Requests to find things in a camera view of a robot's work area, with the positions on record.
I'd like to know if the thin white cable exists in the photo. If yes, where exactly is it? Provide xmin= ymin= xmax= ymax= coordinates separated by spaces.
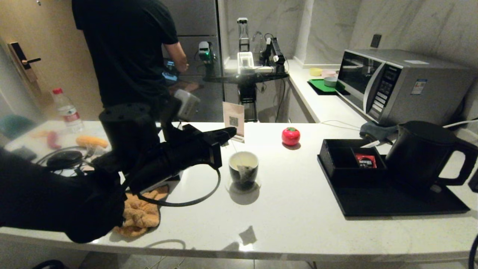
xmin=319 ymin=120 xmax=368 ymax=131

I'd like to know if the round black base part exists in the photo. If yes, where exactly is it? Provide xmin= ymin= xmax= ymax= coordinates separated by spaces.
xmin=33 ymin=260 xmax=65 ymax=269

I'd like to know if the black electric kettle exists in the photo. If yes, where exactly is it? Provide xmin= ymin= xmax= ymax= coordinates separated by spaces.
xmin=385 ymin=121 xmax=478 ymax=189

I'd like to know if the green cutting board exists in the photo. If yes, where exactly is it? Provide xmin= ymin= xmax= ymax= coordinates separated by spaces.
xmin=307 ymin=78 xmax=350 ymax=96

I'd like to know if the grey tea bag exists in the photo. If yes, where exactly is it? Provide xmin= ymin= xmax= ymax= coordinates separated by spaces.
xmin=230 ymin=140 xmax=258 ymax=184

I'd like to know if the red tomato-shaped timer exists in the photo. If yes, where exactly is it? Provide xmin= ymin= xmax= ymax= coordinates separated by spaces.
xmin=281 ymin=127 xmax=301 ymax=147

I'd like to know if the black serving tray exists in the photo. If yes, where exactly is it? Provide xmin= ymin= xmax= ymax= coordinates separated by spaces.
xmin=317 ymin=155 xmax=469 ymax=217

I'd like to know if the person in black shirt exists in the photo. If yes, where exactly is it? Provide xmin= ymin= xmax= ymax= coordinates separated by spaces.
xmin=72 ymin=0 xmax=189 ymax=121

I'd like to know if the teal stool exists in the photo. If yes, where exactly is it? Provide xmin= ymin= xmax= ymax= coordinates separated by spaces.
xmin=0 ymin=115 xmax=36 ymax=139

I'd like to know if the black teleoperation stand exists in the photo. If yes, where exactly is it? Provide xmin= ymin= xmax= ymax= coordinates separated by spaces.
xmin=204 ymin=17 xmax=290 ymax=124

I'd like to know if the black pouch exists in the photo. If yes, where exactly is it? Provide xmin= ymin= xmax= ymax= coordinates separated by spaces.
xmin=11 ymin=146 xmax=38 ymax=162

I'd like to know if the orange fluffy cloth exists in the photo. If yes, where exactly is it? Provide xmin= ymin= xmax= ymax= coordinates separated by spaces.
xmin=114 ymin=185 xmax=170 ymax=238

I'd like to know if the chrome kitchen faucet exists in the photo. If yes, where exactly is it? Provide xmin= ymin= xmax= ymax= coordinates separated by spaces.
xmin=252 ymin=32 xmax=264 ymax=60

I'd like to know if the thick white cable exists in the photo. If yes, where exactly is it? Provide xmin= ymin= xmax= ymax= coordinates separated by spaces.
xmin=444 ymin=119 xmax=478 ymax=129

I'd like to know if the red coffee sachet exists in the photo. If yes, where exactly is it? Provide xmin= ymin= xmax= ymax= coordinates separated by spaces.
xmin=354 ymin=154 xmax=376 ymax=169

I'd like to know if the black compartment organizer box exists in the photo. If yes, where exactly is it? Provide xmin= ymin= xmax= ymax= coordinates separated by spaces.
xmin=319 ymin=139 xmax=387 ymax=187

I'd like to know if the black computer mouse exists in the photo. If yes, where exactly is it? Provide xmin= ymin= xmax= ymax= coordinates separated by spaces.
xmin=47 ymin=150 xmax=83 ymax=170

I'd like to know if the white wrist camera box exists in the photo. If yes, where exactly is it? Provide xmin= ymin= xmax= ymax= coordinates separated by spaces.
xmin=174 ymin=89 xmax=201 ymax=121

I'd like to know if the yellow toy corn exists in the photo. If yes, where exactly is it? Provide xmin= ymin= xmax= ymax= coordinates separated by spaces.
xmin=76 ymin=135 xmax=109 ymax=149

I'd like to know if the red toy chili pepper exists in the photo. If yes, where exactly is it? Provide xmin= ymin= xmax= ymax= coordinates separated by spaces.
xmin=46 ymin=131 xmax=62 ymax=150

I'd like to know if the brown wooden side table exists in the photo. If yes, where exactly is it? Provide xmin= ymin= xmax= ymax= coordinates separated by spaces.
xmin=168 ymin=80 xmax=204 ymax=95

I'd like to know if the clear plastic water bottle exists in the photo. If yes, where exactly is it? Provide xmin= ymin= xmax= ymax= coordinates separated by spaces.
xmin=53 ymin=88 xmax=85 ymax=133

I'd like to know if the silver refrigerator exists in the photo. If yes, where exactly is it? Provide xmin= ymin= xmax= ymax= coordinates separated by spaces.
xmin=161 ymin=0 xmax=224 ymax=123

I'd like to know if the silver microwave oven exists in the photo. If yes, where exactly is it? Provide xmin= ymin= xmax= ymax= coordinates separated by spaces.
xmin=335 ymin=49 xmax=478 ymax=127

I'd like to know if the black ceramic cup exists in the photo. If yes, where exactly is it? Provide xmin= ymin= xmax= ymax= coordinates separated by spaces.
xmin=229 ymin=151 xmax=259 ymax=191

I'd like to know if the open laptop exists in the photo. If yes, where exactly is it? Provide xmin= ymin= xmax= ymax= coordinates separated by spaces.
xmin=162 ymin=60 xmax=180 ymax=84

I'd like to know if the grey cloth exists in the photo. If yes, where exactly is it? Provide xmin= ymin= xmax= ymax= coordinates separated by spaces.
xmin=359 ymin=123 xmax=399 ymax=142

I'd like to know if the QR code sign stand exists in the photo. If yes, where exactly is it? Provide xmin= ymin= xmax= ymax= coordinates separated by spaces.
xmin=223 ymin=102 xmax=245 ymax=144

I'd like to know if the door lock with handle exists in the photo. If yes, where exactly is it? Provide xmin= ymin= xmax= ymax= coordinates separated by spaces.
xmin=8 ymin=41 xmax=42 ymax=83

